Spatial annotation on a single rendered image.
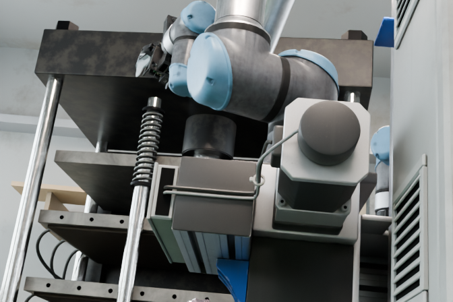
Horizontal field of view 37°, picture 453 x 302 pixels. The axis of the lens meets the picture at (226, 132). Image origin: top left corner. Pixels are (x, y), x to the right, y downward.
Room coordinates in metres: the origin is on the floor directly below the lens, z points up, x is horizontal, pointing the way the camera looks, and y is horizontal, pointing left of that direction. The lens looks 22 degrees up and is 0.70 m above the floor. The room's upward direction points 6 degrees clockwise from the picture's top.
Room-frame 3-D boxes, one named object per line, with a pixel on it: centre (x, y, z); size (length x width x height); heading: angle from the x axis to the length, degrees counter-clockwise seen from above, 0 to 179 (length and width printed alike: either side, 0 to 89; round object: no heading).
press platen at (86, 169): (2.77, 0.06, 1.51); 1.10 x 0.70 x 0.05; 81
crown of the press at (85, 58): (2.71, 0.07, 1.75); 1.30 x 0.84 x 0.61; 81
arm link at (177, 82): (1.27, 0.08, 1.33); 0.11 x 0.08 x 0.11; 112
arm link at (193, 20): (1.26, 0.09, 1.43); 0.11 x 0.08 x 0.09; 22
